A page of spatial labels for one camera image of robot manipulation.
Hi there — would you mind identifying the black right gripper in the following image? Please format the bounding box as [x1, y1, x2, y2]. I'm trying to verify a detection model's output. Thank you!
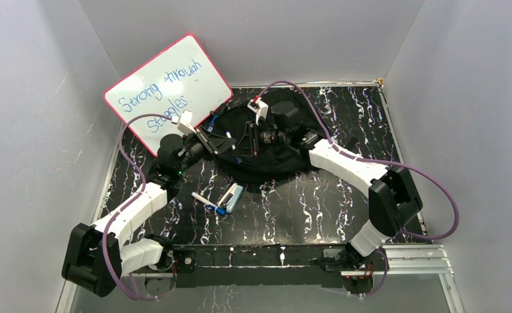
[232, 120, 290, 158]

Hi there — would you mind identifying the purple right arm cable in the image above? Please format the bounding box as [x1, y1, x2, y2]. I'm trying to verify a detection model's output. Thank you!
[258, 80, 461, 299]

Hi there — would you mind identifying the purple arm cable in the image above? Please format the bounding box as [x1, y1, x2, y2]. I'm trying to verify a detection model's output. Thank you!
[258, 80, 461, 299]
[101, 113, 183, 302]

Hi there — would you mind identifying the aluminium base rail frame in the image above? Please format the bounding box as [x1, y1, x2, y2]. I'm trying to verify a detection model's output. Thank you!
[57, 244, 464, 312]

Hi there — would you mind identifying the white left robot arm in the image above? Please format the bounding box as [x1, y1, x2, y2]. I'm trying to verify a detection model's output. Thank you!
[61, 129, 236, 297]

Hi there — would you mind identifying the white eraser block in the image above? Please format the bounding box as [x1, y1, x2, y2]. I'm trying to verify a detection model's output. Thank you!
[217, 183, 244, 214]

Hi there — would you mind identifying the blue stapler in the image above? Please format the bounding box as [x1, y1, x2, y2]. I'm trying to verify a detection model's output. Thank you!
[207, 114, 218, 132]

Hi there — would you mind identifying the black student backpack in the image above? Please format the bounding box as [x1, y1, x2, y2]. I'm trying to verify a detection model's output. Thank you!
[212, 89, 325, 183]

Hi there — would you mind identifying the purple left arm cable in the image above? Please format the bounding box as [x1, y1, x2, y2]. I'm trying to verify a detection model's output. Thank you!
[101, 113, 183, 302]

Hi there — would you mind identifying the white blue whiteboard marker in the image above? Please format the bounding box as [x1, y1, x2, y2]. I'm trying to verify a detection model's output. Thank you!
[191, 192, 227, 216]

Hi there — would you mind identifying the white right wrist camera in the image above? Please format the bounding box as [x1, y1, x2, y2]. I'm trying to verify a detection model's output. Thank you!
[247, 98, 269, 125]

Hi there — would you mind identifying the pink framed whiteboard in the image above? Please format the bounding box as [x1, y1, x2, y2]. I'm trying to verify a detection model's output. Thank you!
[104, 34, 233, 155]

